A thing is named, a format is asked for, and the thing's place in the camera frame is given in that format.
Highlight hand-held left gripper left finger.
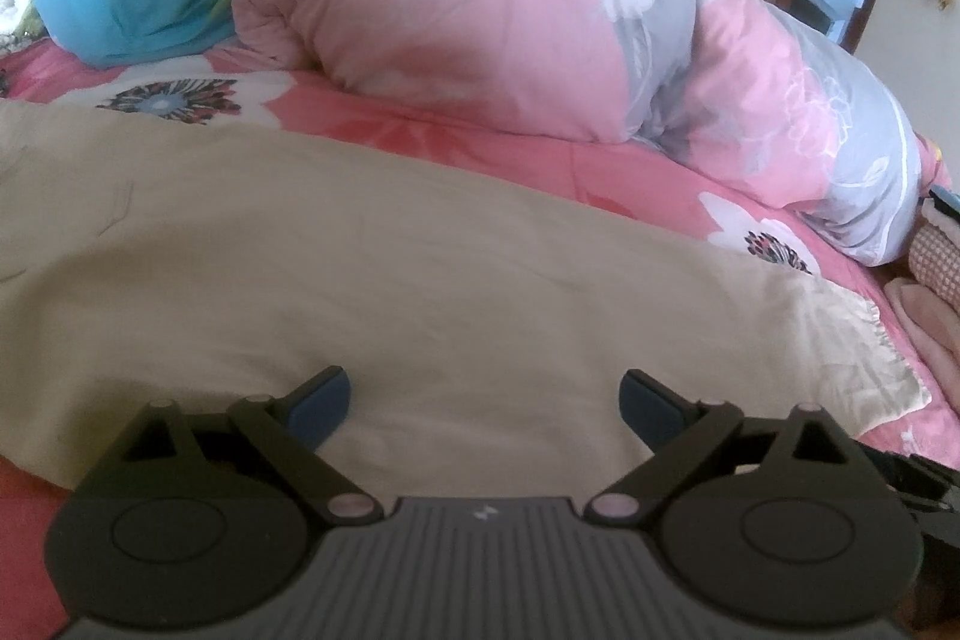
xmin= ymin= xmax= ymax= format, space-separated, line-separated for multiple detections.
xmin=120 ymin=365 xmax=383 ymax=525

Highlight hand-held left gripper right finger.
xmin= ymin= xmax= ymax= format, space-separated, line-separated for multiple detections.
xmin=586 ymin=369 xmax=852 ymax=525

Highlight beige pants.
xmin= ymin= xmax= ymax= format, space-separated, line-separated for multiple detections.
xmin=0 ymin=100 xmax=935 ymax=498

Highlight pink folded towel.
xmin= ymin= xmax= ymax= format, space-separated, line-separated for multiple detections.
xmin=883 ymin=276 xmax=960 ymax=416

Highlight pink floral bed blanket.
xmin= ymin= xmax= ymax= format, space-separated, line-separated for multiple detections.
xmin=0 ymin=40 xmax=960 ymax=640

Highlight pink and grey floral quilt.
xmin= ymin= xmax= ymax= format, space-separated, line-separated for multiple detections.
xmin=231 ymin=0 xmax=950 ymax=266

